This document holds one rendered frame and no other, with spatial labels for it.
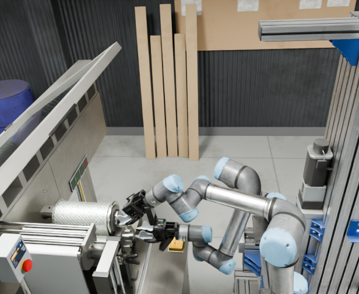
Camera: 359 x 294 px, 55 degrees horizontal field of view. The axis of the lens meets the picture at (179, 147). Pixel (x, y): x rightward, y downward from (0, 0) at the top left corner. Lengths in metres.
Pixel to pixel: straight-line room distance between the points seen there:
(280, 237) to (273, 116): 3.26
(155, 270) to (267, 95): 2.89
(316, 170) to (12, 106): 3.28
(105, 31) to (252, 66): 1.68
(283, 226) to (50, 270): 0.81
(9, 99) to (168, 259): 2.74
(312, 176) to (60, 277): 1.03
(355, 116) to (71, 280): 1.12
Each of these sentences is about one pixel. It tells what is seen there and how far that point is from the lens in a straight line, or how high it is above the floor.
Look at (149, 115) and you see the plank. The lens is 3.89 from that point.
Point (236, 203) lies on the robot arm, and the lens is 1.37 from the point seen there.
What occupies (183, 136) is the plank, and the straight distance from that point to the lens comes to 3.96.
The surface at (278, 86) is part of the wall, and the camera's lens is 4.19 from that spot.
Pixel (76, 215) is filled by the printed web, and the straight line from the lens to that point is 1.57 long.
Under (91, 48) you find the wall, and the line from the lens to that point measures 4.22.
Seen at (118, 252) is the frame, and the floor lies 1.41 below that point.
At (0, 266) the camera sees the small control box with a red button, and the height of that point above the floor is 1.68.
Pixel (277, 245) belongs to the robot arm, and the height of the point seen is 1.44.
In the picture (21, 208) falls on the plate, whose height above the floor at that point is 1.40.
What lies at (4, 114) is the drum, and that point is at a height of 0.72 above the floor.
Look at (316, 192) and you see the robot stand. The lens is 1.56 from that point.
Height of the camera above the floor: 2.33
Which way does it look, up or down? 33 degrees down
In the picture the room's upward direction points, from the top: 4 degrees counter-clockwise
